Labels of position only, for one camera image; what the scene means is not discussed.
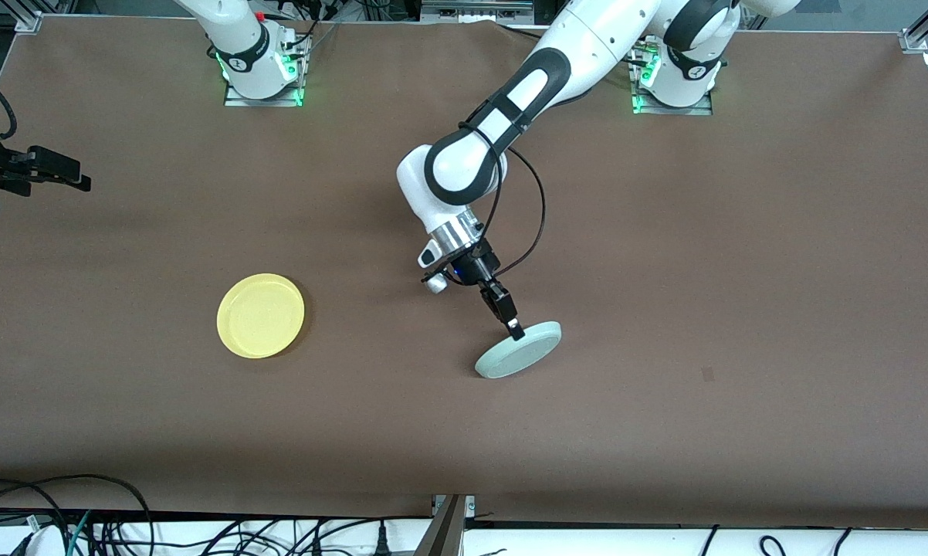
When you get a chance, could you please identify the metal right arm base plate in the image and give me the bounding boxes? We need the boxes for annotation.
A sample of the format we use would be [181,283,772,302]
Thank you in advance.
[223,35,308,107]

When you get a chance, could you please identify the black arched cable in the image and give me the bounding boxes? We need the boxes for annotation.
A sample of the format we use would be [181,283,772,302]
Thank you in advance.
[198,519,295,556]

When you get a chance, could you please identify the black base connector cables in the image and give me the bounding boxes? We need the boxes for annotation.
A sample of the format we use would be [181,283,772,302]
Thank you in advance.
[283,0,340,61]

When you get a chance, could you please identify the aluminium profile post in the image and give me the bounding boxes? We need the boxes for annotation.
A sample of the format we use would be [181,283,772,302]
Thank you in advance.
[414,494,476,556]

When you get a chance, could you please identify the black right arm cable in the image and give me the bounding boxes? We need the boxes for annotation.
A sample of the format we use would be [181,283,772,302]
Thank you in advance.
[0,85,19,141]

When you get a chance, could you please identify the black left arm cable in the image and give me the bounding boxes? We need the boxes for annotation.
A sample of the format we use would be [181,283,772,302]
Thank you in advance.
[459,116,547,280]

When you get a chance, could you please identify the pale green round plate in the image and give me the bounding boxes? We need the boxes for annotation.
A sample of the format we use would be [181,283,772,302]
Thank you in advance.
[475,321,564,380]

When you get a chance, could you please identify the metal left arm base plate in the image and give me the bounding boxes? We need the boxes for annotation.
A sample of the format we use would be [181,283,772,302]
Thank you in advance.
[628,42,713,117]

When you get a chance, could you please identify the long black looped cable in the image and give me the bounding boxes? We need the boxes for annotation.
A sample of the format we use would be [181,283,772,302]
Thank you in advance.
[0,473,154,556]

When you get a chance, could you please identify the white lower shelf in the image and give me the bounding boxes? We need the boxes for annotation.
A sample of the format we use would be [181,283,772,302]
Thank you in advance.
[0,516,928,556]

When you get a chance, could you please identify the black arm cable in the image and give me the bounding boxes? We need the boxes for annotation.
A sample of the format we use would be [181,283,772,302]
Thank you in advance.
[459,116,547,280]
[0,85,19,141]

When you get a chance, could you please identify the teal cable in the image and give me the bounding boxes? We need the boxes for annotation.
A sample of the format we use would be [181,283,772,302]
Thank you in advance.
[66,510,94,556]

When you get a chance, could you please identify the yellow round plate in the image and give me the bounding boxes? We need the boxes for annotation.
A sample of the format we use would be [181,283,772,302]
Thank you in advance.
[216,273,306,360]

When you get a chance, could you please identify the grey metal device box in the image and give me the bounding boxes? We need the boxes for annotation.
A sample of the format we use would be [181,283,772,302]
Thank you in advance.
[422,0,534,24]

